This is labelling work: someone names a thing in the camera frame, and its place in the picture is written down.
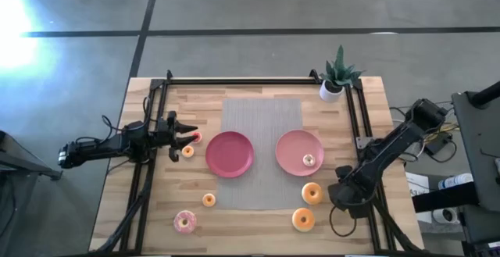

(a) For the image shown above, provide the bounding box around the black stand leg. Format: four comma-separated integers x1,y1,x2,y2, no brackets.
0,130,63,182

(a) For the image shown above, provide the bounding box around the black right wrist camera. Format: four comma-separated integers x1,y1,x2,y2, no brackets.
334,165,355,184

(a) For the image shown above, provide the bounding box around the dark grey side cart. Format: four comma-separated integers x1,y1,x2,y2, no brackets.
452,89,500,213

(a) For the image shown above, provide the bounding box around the large pink sprinkled donut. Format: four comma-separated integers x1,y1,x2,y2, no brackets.
173,209,198,234

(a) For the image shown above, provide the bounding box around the white bottle blue label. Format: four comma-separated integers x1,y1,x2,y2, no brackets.
437,173,474,191

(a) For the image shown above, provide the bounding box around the green plant in white pot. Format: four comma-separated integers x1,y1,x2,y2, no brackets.
319,45,366,103

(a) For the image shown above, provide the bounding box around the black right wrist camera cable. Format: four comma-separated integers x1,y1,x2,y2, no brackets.
329,205,359,237

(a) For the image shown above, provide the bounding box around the dark red plate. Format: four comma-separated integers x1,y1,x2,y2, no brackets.
205,130,255,179

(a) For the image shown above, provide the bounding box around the white tape roll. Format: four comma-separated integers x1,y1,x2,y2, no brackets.
432,207,459,226

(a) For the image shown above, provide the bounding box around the black pole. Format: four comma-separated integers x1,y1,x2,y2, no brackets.
468,80,500,109

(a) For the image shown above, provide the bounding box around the large chocolate iced donut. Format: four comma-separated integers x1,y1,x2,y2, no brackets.
291,207,316,234

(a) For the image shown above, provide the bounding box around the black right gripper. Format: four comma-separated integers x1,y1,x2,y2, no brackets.
327,177,377,220

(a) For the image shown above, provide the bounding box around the light pink plate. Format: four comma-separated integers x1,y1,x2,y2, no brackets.
275,129,325,177

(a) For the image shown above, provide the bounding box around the black power adapter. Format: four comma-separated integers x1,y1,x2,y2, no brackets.
424,131,454,156

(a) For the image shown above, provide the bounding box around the yellow cable bundle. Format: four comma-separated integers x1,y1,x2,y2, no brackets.
427,122,460,143

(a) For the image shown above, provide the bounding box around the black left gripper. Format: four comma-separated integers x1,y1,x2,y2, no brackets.
155,110,200,163

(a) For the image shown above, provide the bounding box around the large pink striped donut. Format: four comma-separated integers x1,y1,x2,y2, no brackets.
301,181,324,206

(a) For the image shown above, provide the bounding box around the white paper sheet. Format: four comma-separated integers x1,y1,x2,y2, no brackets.
405,171,430,199

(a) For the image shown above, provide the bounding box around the black shelf bar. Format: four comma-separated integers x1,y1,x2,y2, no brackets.
412,191,480,214

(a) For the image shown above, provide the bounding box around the black aluminium table frame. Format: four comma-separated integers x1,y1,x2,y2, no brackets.
88,69,425,257

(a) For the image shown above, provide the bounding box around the grey woven placemat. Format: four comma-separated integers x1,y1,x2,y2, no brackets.
216,98,308,211

